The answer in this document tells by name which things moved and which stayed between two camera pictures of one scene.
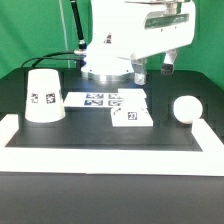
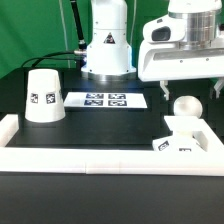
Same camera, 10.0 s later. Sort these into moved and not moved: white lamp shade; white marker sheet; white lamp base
Moved: white lamp base
Not moved: white lamp shade; white marker sheet
